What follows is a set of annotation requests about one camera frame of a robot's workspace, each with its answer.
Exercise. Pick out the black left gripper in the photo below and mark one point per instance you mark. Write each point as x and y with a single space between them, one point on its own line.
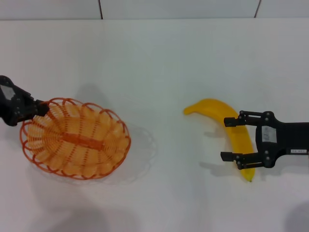
9 106

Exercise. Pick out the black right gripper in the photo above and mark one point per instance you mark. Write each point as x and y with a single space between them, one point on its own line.
289 137

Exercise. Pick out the yellow banana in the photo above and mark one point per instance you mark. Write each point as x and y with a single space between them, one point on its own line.
212 106

